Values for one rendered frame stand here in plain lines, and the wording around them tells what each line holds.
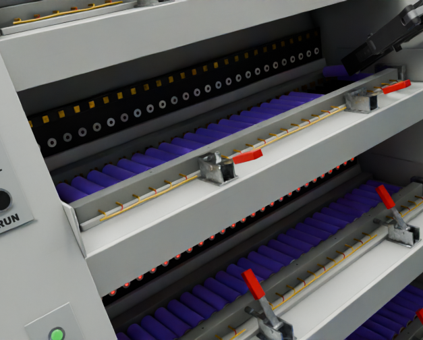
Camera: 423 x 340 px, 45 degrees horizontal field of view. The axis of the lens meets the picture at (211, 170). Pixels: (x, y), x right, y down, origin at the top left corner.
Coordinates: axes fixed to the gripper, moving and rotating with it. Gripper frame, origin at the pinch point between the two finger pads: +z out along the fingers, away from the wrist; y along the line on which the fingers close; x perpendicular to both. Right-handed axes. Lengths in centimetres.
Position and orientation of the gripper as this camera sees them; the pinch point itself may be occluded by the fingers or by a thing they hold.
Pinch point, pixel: (366, 54)
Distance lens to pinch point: 83.6
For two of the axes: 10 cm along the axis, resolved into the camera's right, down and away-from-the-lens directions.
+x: -4.6, -8.9, 0.7
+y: 7.7, -3.5, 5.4
